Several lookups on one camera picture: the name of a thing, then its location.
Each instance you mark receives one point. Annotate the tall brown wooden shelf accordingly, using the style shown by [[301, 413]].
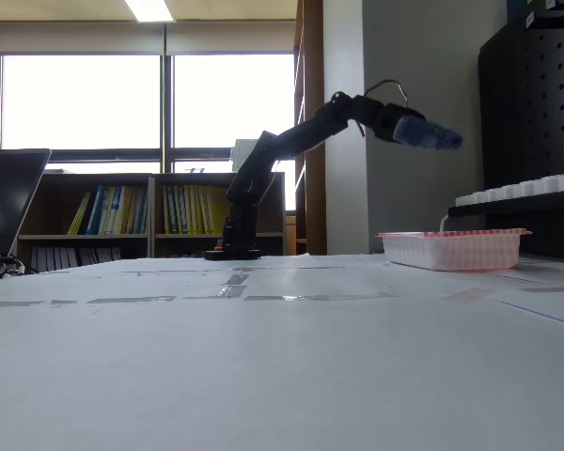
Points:
[[312, 56]]

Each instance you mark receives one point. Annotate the dark laptop screen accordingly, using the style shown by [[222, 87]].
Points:
[[7, 197]]

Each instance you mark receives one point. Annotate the low wooden bookshelf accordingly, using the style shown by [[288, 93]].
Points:
[[150, 221]]

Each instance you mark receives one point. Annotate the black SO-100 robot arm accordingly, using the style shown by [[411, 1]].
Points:
[[282, 145]]

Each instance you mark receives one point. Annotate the white paper sign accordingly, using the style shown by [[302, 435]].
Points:
[[240, 150]]

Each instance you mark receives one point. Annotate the dark labelled storage box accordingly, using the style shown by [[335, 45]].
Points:
[[545, 11]]

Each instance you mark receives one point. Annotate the white power strip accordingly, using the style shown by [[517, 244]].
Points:
[[521, 188]]

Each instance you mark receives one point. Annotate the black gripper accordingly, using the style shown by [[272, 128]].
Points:
[[404, 129]]

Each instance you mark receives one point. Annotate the black desk riser shelf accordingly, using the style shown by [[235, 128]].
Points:
[[521, 221]]

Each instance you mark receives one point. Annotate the beige roller blind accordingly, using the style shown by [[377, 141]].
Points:
[[230, 37], [75, 38]]

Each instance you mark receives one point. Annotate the ceiling light panel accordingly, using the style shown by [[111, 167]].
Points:
[[149, 9]]

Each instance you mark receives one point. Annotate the black perforated pegboard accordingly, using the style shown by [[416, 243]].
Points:
[[531, 103]]

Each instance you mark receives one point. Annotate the pink checkered tray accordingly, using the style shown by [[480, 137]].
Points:
[[453, 249]]

